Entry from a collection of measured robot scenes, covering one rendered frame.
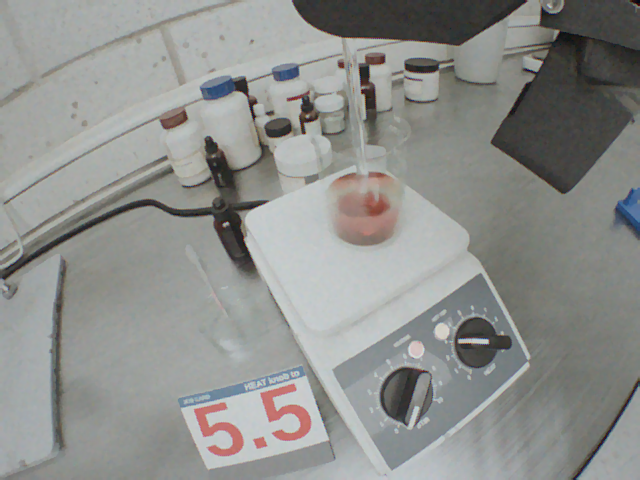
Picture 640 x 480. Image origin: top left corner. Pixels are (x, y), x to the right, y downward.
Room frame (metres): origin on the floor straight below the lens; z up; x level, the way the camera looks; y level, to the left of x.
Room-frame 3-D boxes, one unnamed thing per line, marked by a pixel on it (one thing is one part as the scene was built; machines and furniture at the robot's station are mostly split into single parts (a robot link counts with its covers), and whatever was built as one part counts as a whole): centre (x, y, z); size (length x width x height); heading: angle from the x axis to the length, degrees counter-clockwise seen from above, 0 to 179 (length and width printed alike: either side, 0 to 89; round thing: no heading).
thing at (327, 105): (0.48, -0.06, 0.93); 0.05 x 0.05 x 0.05
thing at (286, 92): (0.50, 0.00, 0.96); 0.06 x 0.06 x 0.11
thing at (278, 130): (0.45, 0.03, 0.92); 0.04 x 0.04 x 0.04
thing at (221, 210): (0.24, 0.09, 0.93); 0.03 x 0.03 x 0.07
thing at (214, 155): (0.39, 0.12, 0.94); 0.03 x 0.03 x 0.07
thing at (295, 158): (0.29, 0.00, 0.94); 0.06 x 0.06 x 0.08
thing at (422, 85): (0.57, -0.25, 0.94); 0.07 x 0.07 x 0.07
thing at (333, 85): (0.54, -0.07, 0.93); 0.06 x 0.06 x 0.07
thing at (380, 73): (0.55, -0.15, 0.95); 0.06 x 0.06 x 0.10
